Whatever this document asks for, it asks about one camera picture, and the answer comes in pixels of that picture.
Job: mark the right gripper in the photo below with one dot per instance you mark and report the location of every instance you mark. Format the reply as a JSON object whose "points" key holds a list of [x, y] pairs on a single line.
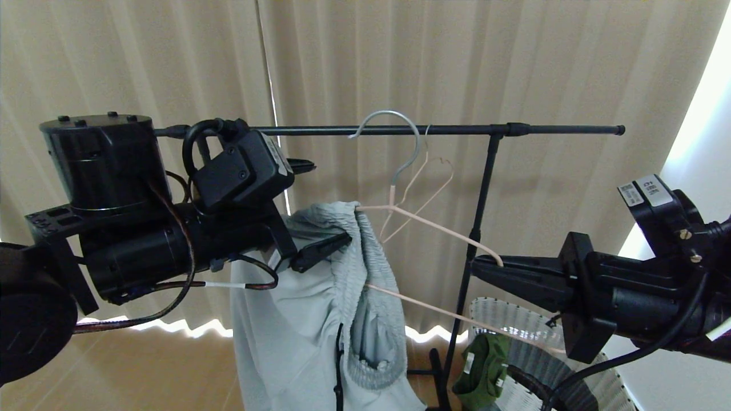
{"points": [[628, 302]]}

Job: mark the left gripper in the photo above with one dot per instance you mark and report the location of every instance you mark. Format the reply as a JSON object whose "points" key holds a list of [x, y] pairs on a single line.
{"points": [[143, 257]]}

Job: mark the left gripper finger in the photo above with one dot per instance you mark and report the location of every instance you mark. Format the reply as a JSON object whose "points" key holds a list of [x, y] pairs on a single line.
{"points": [[320, 254], [300, 167]]}

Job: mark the pale grey shorts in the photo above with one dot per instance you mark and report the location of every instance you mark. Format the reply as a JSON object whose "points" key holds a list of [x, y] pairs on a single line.
{"points": [[285, 342]]}

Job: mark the pink clothes hanger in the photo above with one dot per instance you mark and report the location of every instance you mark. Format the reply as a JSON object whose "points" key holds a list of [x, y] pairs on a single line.
{"points": [[457, 237], [427, 145]]}

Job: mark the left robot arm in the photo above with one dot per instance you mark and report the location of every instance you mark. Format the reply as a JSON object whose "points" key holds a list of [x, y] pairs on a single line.
{"points": [[103, 165]]}

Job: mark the white laundry basket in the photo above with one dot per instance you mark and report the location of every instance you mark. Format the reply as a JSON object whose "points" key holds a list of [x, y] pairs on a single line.
{"points": [[514, 319]]}

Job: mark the black clothes rack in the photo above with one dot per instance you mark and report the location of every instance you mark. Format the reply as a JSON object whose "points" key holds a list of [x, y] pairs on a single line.
{"points": [[542, 129]]}

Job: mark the green garment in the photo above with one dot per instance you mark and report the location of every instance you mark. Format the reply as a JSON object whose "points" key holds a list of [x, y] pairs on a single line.
{"points": [[485, 365]]}

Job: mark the beige curtain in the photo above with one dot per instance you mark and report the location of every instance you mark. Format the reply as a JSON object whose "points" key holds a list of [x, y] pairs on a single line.
{"points": [[143, 68]]}

